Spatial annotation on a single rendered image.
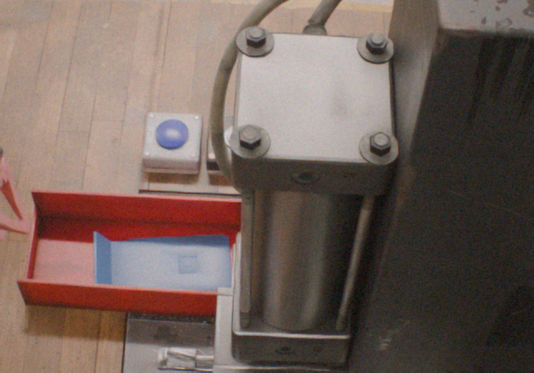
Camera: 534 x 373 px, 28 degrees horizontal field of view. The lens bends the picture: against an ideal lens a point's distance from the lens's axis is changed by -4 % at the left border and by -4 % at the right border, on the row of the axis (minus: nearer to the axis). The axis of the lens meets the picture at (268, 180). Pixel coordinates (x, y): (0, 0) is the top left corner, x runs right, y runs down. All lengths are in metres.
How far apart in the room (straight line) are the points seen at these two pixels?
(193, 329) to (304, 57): 0.62
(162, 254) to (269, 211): 0.59
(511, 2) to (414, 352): 0.35
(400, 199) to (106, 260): 0.69
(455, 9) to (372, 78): 0.16
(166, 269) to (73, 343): 0.14
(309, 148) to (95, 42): 0.87
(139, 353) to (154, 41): 0.44
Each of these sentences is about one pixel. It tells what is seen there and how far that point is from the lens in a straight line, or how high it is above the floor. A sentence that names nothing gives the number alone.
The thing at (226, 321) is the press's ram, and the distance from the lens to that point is 0.90.
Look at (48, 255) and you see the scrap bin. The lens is 1.26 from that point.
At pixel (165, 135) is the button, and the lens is 1.29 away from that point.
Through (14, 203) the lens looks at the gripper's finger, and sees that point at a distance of 1.03.
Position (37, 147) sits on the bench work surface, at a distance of 1.35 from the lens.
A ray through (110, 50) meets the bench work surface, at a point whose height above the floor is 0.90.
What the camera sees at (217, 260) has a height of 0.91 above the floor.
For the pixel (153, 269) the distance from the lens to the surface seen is 1.23.
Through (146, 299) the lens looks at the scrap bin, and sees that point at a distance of 1.18.
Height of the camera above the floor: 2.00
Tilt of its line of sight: 58 degrees down
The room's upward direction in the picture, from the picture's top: 3 degrees clockwise
